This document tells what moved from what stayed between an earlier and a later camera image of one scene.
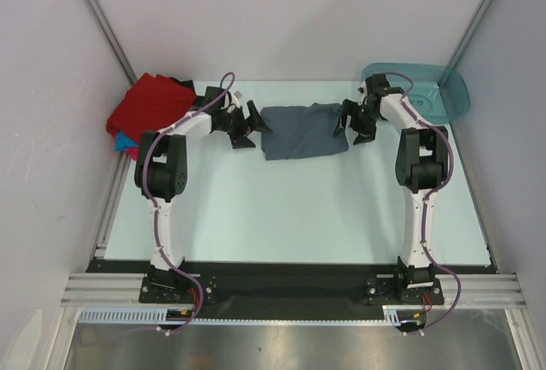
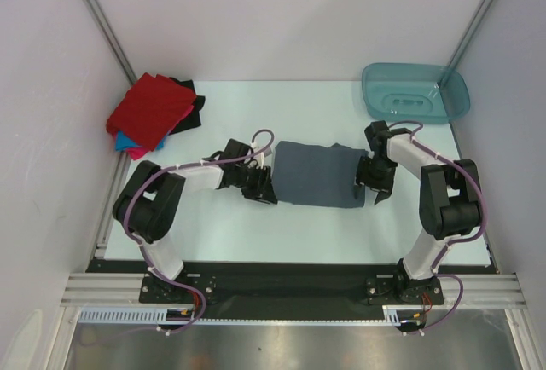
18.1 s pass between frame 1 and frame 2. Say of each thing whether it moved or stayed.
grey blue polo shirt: moved
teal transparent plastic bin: stayed
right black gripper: moved
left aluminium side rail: stayed
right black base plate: stayed
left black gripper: moved
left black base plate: stayed
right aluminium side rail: stayed
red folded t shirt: stayed
